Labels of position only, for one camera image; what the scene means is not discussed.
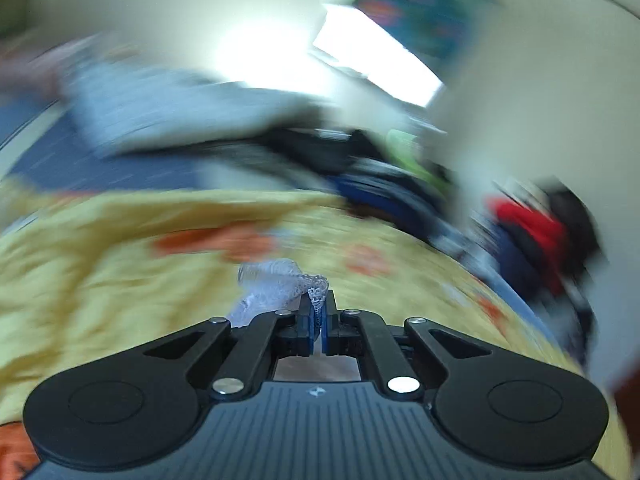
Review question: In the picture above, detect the yellow floral blanket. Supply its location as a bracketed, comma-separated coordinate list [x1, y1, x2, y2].
[0, 180, 631, 480]

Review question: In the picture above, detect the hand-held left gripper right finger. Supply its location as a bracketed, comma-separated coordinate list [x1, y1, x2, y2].
[322, 294, 493, 402]

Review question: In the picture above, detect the lotus wall poster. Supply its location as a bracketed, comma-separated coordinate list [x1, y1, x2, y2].
[352, 0, 501, 66]

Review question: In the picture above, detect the red cloth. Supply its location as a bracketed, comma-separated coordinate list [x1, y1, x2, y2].
[487, 195, 571, 296]

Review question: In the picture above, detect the blue bedsheet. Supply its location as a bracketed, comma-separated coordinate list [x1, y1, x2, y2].
[0, 100, 326, 196]

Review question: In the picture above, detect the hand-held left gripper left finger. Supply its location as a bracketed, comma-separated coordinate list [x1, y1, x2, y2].
[145, 294, 321, 401]

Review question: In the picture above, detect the pile of dark clothes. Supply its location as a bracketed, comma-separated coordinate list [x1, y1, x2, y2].
[220, 127, 481, 261]

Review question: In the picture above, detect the window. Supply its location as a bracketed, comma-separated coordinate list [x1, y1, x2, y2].
[310, 2, 446, 108]

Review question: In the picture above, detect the white lace garment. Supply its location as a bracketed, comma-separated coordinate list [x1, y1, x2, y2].
[225, 258, 331, 328]

